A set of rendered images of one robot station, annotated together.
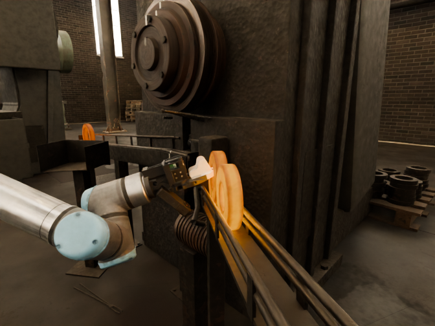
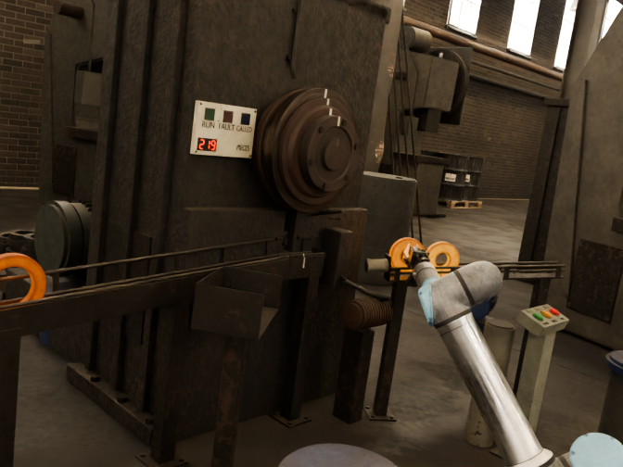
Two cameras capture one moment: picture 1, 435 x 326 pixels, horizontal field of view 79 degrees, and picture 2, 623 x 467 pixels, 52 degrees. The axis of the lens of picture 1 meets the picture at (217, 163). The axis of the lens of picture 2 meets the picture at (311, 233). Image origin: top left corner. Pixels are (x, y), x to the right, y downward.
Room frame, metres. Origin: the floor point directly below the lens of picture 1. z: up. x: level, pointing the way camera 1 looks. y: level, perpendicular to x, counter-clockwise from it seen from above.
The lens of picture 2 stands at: (1.21, 2.64, 1.21)
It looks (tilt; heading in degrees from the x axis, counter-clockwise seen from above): 10 degrees down; 269
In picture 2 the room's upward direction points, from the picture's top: 8 degrees clockwise
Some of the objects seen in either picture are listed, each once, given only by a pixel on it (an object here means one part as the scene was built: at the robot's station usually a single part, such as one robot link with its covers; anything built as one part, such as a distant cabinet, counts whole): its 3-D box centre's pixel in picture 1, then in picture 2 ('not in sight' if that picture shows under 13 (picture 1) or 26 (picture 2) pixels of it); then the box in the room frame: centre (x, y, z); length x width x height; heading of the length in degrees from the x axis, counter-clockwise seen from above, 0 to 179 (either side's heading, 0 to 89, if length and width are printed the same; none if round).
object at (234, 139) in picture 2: not in sight; (224, 131); (1.51, 0.36, 1.15); 0.26 x 0.02 x 0.18; 46
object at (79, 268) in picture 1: (82, 207); (228, 389); (1.36, 0.74, 0.36); 0.26 x 0.20 x 0.72; 81
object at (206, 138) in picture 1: (213, 165); (334, 257); (1.04, 0.01, 0.68); 0.11 x 0.08 x 0.24; 136
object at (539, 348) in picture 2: not in sight; (531, 384); (0.20, 0.22, 0.31); 0.24 x 0.16 x 0.62; 46
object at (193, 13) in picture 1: (172, 57); (311, 150); (1.20, 0.19, 1.11); 0.47 x 0.06 x 0.47; 46
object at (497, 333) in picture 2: not in sight; (489, 383); (0.34, 0.14, 0.26); 0.12 x 0.12 x 0.52
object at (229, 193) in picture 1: (228, 196); (441, 259); (0.59, -0.03, 0.72); 0.16 x 0.03 x 0.16; 10
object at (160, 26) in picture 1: (152, 54); (330, 154); (1.13, 0.26, 1.11); 0.28 x 0.06 x 0.28; 46
